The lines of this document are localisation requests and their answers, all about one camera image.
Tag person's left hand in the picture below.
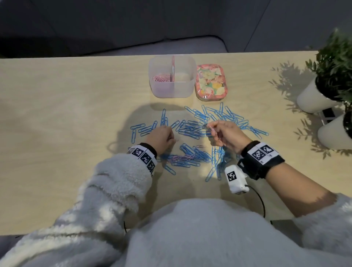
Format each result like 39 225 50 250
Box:
144 126 176 155

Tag person's right hand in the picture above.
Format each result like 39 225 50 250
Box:
206 120 253 155

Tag pile of blue pink paperclips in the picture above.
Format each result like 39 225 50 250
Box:
130 102 270 183

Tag clear divided plastic container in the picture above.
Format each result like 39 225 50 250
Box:
148 55 197 99

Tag person's left forearm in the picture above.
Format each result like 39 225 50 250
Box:
0 154 154 267

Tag person's right forearm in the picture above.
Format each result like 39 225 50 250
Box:
265 164 352 253

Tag pink floral container lid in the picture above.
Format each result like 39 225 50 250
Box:
194 64 229 100

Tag person's white fleece torso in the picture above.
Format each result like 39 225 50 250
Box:
113 198 352 267

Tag left marker-printed wristband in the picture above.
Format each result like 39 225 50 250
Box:
127 142 158 176

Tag marker-printed wristband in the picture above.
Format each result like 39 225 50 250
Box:
127 142 158 176
237 140 285 181

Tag right marker-printed wristband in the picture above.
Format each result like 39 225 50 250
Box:
237 140 285 181

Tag green plant in white pot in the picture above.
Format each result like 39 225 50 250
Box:
296 27 352 114
318 102 352 150

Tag grey bench seat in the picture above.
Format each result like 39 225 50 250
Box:
0 235 22 248
85 35 229 57

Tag small black marker card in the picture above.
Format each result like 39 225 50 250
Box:
320 107 336 124

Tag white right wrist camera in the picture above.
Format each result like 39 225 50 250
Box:
224 164 249 195

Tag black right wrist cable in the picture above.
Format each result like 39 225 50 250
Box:
246 184 273 225

